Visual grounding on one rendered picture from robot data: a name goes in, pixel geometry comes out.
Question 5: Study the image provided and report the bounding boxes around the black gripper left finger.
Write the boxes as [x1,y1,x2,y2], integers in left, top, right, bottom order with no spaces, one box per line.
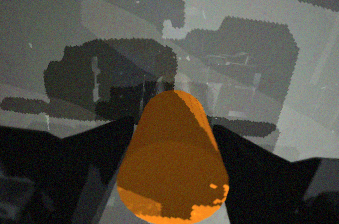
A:
[0,116,134,224]

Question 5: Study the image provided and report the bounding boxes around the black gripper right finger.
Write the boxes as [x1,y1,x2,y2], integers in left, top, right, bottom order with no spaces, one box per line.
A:
[213,125,339,224]

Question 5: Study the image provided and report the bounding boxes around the orange knob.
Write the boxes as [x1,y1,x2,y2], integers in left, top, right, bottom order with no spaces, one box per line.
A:
[116,90,229,224]

